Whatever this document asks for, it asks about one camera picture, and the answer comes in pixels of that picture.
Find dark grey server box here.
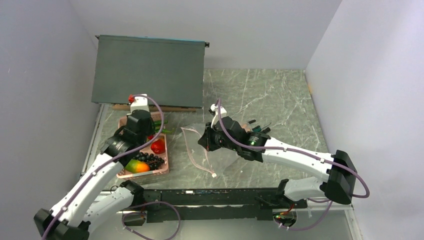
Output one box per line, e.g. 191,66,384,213
91,35,210,109

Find long green pepper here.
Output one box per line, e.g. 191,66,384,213
153,120,168,128
154,128,175,134

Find orange handled pliers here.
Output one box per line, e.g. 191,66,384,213
240,119,256,132

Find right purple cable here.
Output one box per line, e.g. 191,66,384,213
215,97,371,232

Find green orange mango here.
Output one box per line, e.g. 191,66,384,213
124,159,150,174

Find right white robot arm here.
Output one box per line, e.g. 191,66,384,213
198,116,358,208

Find black grape bunch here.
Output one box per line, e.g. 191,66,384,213
135,152,165,171

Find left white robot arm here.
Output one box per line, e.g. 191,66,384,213
33,109,155,240

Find red orange pear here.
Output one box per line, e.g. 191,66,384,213
150,138,166,155

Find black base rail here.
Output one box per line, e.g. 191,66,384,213
122,187,311,223

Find clear zip top bag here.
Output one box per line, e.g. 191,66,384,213
181,123,239,178

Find pink plastic basket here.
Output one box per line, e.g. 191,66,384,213
116,133,169,180

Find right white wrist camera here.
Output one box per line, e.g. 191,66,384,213
209,103,227,127

